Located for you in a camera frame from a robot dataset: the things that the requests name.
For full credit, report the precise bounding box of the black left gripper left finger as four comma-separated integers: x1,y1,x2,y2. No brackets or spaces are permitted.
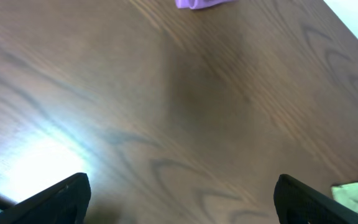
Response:
0,172,91,224

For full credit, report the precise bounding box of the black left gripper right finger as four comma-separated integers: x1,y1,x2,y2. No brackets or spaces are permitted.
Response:
273,174,358,224

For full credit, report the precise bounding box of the folded purple cloth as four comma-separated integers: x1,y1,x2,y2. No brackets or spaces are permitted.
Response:
175,0,233,10

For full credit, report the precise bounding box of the olive green cloth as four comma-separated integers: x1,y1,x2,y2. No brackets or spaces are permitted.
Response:
331,182,358,213

